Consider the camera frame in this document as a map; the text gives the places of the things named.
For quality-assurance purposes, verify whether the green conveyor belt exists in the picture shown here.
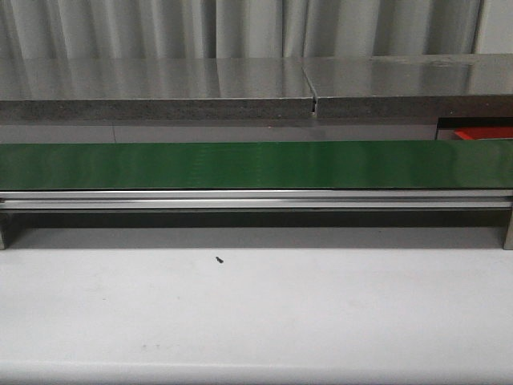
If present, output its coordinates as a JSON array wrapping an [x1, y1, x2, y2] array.
[[1, 140, 512, 191]]

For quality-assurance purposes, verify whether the grey stone counter slab left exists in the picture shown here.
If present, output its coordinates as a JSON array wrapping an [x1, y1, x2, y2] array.
[[1, 59, 313, 121]]

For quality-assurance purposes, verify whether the grey stone counter slab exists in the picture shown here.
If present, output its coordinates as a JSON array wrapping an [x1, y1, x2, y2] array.
[[1, 59, 313, 121], [302, 54, 512, 120]]

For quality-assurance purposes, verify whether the red plastic tray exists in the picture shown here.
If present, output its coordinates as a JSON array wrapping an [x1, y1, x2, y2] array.
[[454, 127, 513, 140]]

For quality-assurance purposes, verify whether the grey stone counter slab right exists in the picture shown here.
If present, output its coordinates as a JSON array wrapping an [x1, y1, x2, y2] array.
[[302, 54, 512, 120]]

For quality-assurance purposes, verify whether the white pleated curtain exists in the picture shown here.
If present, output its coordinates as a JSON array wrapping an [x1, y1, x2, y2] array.
[[1, 1, 483, 59]]

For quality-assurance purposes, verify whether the aluminium conveyor frame rail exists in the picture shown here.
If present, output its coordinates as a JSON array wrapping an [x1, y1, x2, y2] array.
[[1, 189, 512, 249]]

